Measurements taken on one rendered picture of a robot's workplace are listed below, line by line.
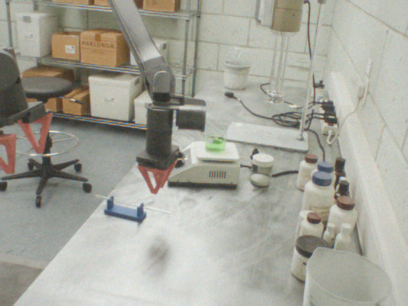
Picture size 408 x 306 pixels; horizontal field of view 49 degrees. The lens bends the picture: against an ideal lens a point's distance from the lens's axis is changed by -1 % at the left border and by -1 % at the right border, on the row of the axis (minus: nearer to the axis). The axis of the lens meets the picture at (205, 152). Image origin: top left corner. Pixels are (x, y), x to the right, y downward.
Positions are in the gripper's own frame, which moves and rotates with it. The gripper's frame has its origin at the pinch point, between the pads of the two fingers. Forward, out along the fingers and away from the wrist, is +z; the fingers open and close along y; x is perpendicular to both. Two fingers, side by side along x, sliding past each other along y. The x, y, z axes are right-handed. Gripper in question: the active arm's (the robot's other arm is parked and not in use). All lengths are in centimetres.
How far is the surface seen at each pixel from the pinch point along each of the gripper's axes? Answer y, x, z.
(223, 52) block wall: 266, 57, 17
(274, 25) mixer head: 67, -12, -31
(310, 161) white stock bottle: 33.0, -31.9, 0.0
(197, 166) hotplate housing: 21.3, -2.8, 2.9
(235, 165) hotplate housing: 25.6, -12.5, 2.2
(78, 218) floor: 97, 85, 85
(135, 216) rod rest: -1.4, 4.5, 8.0
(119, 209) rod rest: -0.4, 9.5, 8.1
